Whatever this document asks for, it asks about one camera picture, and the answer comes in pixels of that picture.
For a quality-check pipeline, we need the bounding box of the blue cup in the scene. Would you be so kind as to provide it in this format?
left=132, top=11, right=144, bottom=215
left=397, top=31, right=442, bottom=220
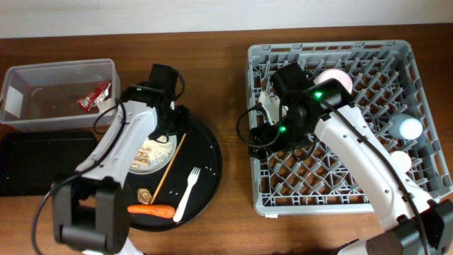
left=388, top=113, right=423, bottom=140

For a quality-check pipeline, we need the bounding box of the orange carrot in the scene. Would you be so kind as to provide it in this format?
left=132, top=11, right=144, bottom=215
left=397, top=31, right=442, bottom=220
left=127, top=204, right=176, bottom=219

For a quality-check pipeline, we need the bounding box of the small white cup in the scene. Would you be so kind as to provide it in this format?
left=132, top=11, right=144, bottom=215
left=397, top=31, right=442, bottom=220
left=390, top=151, right=412, bottom=174

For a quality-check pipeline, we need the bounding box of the clear plastic bin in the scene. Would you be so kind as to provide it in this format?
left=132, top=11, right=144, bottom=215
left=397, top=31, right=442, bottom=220
left=1, top=59, right=120, bottom=132

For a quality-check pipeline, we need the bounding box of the round black tray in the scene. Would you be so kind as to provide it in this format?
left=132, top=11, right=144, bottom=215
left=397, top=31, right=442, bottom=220
left=130, top=115, right=222, bottom=232

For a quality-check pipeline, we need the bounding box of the brown walnut shell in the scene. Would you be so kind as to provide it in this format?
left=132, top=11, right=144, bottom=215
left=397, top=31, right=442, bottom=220
left=137, top=188, right=153, bottom=205

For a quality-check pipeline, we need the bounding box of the red snack wrapper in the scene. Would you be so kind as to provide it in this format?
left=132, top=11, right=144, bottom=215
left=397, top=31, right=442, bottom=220
left=77, top=81, right=112, bottom=113

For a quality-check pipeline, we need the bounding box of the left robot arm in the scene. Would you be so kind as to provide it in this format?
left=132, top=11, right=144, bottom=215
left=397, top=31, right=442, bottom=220
left=31, top=64, right=190, bottom=254

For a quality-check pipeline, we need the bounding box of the white plastic fork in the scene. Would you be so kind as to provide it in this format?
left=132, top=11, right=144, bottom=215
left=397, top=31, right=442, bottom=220
left=173, top=167, right=201, bottom=222

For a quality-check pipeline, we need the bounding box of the wooden chopstick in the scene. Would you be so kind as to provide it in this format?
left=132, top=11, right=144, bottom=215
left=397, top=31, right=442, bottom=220
left=151, top=133, right=187, bottom=204

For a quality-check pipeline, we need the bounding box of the grey dishwasher rack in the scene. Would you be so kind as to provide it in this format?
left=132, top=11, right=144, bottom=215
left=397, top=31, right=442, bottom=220
left=246, top=40, right=452, bottom=215

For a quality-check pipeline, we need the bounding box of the grey plate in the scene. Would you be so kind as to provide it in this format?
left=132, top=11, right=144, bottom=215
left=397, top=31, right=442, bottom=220
left=129, top=135, right=178, bottom=174

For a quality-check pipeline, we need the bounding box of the white tissue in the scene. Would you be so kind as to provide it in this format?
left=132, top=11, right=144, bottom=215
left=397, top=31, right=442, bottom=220
left=96, top=98, right=115, bottom=113

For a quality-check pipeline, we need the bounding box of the black bin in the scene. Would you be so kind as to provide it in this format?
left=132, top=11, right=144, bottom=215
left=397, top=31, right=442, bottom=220
left=1, top=131, right=97, bottom=196

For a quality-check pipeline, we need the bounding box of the peanut shells pile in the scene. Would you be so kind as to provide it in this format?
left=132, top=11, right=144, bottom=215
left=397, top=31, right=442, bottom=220
left=132, top=147, right=151, bottom=168

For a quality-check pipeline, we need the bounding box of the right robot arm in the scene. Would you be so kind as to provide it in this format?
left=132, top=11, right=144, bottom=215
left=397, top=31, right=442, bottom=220
left=249, top=63, right=452, bottom=254

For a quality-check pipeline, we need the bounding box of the pink bowl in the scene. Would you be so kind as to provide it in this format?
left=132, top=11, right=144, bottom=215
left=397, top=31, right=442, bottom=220
left=314, top=69, right=353, bottom=94

